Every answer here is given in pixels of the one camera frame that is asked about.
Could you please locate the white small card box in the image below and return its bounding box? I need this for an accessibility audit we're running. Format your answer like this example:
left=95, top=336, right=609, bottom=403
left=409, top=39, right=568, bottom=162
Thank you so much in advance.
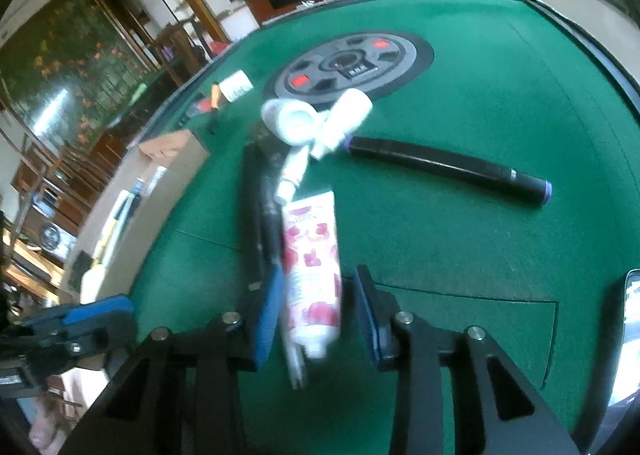
left=218, top=70, right=254, bottom=103

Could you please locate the rose print cream tube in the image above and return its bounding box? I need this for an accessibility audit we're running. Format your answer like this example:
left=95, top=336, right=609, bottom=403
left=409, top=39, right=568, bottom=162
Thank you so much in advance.
left=282, top=191, right=343, bottom=360

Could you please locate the white pen with teal cap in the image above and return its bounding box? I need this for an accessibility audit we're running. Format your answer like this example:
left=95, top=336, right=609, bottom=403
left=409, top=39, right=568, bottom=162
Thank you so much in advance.
left=129, top=178, right=145, bottom=198

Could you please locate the brown cardboard box tray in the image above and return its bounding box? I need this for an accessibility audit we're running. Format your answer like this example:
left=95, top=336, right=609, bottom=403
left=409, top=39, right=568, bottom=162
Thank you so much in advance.
left=60, top=130, right=209, bottom=303

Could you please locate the red clear packet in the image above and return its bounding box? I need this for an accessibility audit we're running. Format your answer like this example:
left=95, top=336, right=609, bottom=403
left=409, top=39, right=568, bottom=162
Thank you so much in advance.
left=186, top=94, right=212, bottom=118

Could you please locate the round grey table control panel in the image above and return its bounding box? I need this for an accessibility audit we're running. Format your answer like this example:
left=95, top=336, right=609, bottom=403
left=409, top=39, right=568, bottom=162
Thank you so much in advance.
left=264, top=32, right=435, bottom=110

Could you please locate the clear barrel black gel pen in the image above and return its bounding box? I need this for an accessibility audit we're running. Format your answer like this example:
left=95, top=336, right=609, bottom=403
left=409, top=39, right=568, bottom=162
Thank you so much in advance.
left=259, top=169, right=309, bottom=391

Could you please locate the orange black marker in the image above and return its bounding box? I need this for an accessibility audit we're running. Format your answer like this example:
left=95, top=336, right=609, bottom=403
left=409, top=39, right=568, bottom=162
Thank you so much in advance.
left=208, top=84, right=224, bottom=134

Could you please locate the smartphone with lit screen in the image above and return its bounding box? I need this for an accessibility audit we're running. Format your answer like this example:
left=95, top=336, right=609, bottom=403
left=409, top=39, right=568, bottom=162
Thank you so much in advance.
left=608, top=269, right=640, bottom=406

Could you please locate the large white bottle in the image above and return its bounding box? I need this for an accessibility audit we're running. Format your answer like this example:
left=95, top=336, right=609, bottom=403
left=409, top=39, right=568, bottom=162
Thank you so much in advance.
left=260, top=98, right=319, bottom=146

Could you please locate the small white bottle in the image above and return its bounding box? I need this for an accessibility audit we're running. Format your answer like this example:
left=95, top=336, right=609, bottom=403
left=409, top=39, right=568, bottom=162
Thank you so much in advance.
left=310, top=88, right=373, bottom=160

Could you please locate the black clear ballpoint pen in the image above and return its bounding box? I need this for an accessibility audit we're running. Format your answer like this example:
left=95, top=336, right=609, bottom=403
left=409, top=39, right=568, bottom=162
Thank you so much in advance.
left=274, top=144, right=310, bottom=206

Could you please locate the thick black marker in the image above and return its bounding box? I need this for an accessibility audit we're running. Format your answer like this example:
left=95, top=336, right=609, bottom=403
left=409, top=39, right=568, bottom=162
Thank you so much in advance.
left=344, top=136, right=553, bottom=206

